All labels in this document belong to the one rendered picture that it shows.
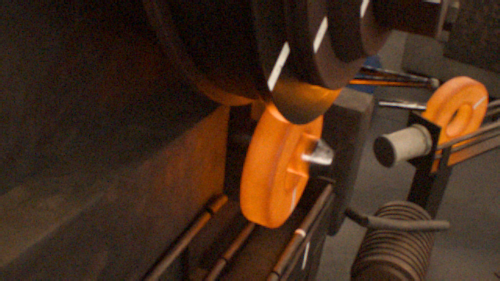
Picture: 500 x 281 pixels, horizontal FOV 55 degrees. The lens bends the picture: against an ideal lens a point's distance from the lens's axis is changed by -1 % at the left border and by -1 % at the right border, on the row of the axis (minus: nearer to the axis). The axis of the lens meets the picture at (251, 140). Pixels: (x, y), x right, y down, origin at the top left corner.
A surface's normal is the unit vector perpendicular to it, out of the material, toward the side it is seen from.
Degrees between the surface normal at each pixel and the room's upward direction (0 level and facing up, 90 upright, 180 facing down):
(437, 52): 90
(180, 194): 90
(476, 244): 0
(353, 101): 0
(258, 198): 94
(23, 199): 0
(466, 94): 90
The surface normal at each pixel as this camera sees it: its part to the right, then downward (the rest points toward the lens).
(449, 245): 0.10, -0.87
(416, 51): -0.63, 0.33
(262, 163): -0.37, 0.01
